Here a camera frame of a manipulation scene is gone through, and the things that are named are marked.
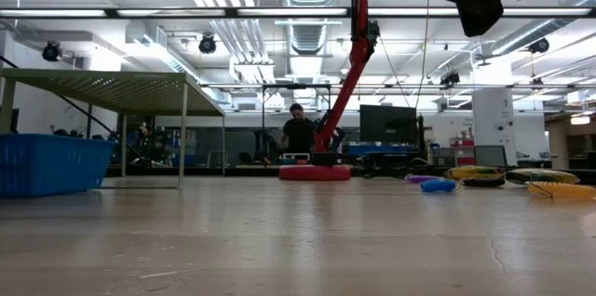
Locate black beam with light strips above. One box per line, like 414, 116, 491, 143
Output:
0, 6, 596, 20

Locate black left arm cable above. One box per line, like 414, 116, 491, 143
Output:
0, 55, 137, 154

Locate red cabinet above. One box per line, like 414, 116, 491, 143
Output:
449, 136, 476, 167

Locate orange spiral wrist coil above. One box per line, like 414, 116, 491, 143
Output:
525, 181, 596, 202

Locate black ceiling spotlight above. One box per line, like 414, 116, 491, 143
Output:
42, 40, 63, 62
197, 34, 218, 55
440, 70, 462, 88
528, 36, 551, 55

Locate purple spiral wrist coil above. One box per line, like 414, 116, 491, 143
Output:
403, 173, 443, 184

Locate red desk lamp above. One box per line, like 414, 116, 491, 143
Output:
278, 0, 382, 182

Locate thin hanging cord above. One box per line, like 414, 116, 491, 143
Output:
413, 0, 432, 111

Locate blue spiral wrist coil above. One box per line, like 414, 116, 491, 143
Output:
420, 178, 458, 194

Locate green perforated metal shelf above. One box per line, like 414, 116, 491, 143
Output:
0, 68, 227, 190

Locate yellow crayon pack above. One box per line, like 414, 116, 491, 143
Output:
442, 165, 507, 182
505, 168, 581, 186

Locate black spiral wrist coil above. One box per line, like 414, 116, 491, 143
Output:
460, 177, 507, 189

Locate blue plastic basket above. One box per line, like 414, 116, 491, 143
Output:
0, 132, 117, 199

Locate person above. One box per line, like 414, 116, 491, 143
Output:
137, 122, 153, 146
278, 102, 317, 157

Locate black monitor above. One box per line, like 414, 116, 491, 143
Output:
359, 103, 419, 147

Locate blue background table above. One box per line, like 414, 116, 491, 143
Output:
347, 143, 419, 156

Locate black aluminium table frame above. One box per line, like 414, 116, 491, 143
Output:
104, 164, 596, 179

